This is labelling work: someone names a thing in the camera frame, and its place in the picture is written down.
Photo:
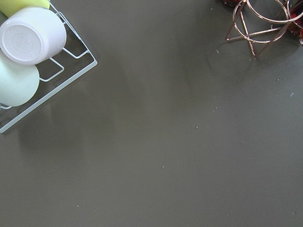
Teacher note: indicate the pale green plastic cup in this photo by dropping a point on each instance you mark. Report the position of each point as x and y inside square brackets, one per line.
[18, 83]

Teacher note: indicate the copper wire bottle rack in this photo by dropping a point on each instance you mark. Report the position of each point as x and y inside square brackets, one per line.
[260, 23]

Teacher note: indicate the pink-white plastic cup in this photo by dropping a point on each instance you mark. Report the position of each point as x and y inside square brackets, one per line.
[32, 35]

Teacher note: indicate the dark tea bottle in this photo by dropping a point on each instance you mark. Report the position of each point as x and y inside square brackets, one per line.
[296, 27]

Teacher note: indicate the yellow plastic cup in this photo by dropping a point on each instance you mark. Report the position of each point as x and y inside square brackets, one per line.
[10, 7]

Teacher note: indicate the white wire cup rack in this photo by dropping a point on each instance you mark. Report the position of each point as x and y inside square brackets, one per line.
[55, 74]

